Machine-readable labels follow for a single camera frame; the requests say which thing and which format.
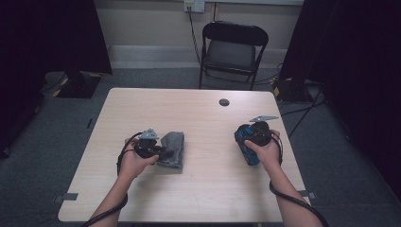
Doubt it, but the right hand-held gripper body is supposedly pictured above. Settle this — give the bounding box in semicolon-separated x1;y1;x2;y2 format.
249;114;280;147

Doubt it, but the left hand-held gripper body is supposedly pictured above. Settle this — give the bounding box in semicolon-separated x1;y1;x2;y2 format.
134;127;163;159

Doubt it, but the grey terry cloth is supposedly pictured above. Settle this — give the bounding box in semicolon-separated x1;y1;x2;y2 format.
156;131;185;170

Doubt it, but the blue and black toy car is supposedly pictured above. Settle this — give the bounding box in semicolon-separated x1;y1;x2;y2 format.
234;123;261;166

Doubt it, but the person's left hand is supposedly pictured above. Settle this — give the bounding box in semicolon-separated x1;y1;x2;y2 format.
118;136;160;183

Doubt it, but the person's right hand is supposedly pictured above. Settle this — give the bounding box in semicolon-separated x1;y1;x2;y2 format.
244;130;282;173

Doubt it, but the black stand base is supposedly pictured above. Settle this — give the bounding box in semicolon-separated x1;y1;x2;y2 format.
272;77;313;103
56;70;102;99

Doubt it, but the grey tape piece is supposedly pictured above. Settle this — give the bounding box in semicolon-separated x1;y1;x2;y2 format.
299;189;317;201
53;192;79;203

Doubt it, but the black folding chair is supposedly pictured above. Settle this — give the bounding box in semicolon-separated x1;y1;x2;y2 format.
198;20;270;92

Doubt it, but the dark curtain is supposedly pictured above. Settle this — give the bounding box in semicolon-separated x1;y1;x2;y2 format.
0;0;113;155
278;0;401;200

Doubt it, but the left hand-held gripper cable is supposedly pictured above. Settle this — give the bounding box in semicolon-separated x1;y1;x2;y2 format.
81;131;143;227

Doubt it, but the hand-held gripper cable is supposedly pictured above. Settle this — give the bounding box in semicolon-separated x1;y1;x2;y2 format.
81;131;143;227
269;131;330;227

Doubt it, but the black floor cable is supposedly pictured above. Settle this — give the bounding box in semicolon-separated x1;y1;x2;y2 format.
280;84;326;140

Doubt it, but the right hand-held gripper cable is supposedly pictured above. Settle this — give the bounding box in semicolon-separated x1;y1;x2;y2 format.
269;131;330;227

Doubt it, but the black wall socket cable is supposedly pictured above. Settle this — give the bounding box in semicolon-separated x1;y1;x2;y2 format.
187;6;202;64

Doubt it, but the white wall socket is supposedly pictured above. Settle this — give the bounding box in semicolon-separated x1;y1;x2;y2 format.
183;0;206;13

